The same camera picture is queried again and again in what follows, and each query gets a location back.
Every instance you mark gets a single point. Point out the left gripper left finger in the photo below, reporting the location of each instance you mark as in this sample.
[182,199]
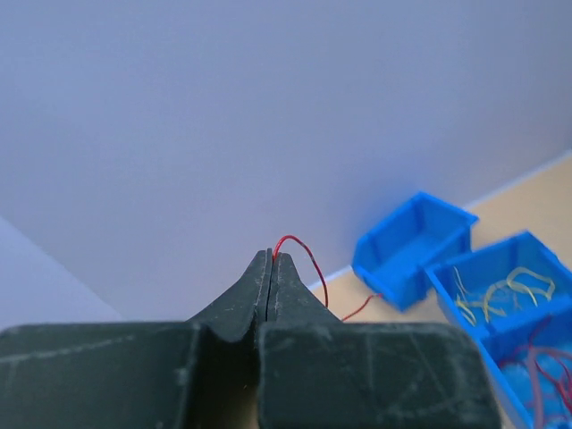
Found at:
[199,373]

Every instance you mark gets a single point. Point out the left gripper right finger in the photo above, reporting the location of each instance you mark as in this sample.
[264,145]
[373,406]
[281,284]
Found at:
[318,372]

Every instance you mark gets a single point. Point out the blue bin rear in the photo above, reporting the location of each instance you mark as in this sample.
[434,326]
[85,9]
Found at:
[390,259]

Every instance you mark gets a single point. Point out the blue bin double front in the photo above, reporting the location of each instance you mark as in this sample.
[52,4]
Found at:
[513,298]

